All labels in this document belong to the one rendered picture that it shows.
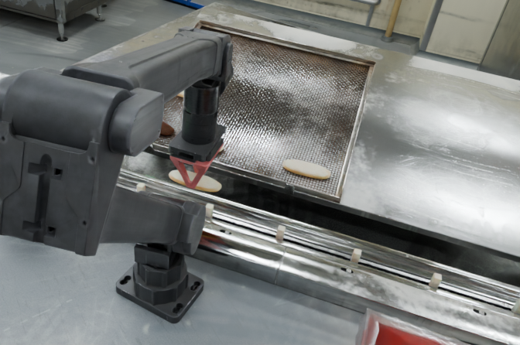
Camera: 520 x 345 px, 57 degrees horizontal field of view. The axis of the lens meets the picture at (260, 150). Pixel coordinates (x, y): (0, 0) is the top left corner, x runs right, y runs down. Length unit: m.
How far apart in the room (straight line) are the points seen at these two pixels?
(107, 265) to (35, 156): 0.51
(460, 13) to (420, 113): 3.04
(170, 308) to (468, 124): 0.80
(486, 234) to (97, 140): 0.79
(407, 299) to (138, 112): 0.60
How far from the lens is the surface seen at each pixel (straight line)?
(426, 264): 0.92
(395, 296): 0.84
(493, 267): 1.05
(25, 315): 0.83
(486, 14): 4.23
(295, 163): 0.97
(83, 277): 0.85
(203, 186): 0.85
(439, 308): 0.86
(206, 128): 0.77
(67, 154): 0.36
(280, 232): 0.87
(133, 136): 0.36
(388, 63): 1.34
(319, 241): 0.90
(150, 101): 0.38
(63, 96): 0.37
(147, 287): 0.77
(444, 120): 1.21
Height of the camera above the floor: 1.47
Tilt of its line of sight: 35 degrees down
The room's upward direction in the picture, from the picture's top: 9 degrees clockwise
